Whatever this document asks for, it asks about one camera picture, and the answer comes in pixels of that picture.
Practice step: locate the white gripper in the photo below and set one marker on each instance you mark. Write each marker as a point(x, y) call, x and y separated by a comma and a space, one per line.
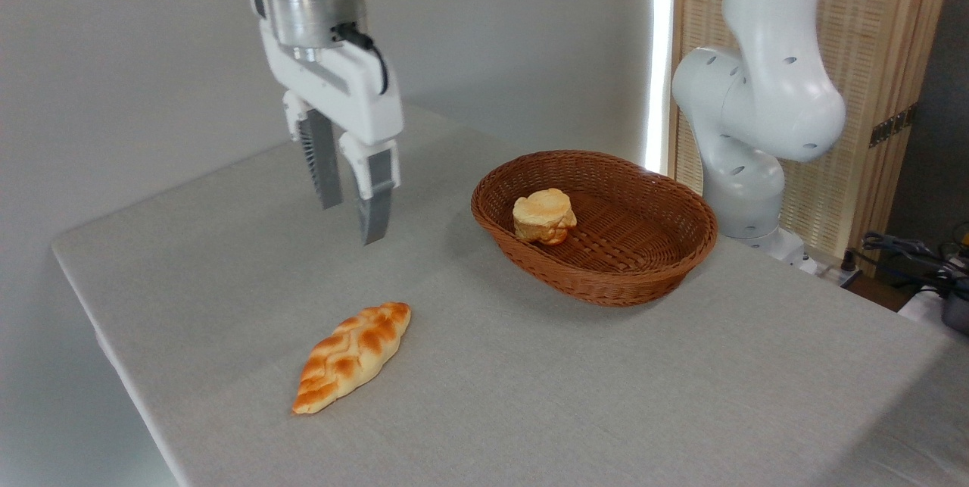
point(356, 97)

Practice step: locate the round golden bread bun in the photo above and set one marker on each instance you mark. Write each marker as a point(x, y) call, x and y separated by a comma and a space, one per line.
point(541, 216)

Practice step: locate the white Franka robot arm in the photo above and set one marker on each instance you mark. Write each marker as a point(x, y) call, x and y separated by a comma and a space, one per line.
point(757, 93)

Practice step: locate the long braided bread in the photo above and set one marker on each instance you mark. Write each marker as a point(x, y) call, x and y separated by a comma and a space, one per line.
point(352, 354)

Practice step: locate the brown wicker oval basket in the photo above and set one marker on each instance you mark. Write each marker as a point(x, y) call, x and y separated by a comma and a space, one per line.
point(628, 260)

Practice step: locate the grey tablecloth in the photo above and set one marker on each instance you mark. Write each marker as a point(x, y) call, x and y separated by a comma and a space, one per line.
point(568, 396)

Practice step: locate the white power strip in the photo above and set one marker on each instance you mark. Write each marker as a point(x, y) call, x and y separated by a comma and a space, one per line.
point(836, 273)

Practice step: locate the dark metal screen hinge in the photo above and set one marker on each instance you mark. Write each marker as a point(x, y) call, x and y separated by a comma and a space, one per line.
point(893, 125)

